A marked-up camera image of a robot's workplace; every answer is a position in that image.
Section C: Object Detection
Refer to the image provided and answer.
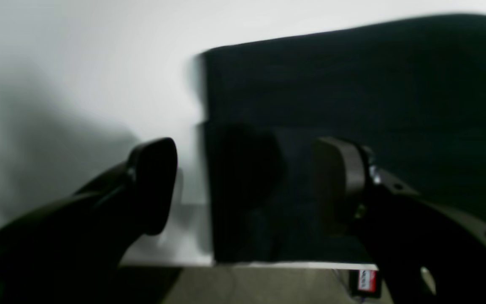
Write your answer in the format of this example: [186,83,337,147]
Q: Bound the red white label box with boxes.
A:
[350,269,382,299]

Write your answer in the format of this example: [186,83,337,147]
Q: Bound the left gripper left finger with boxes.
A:
[0,137,178,304]

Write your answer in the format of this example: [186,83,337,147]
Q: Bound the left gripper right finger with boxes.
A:
[312,137,486,304]

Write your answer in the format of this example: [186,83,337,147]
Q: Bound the black T-shirt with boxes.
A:
[200,15,486,263]

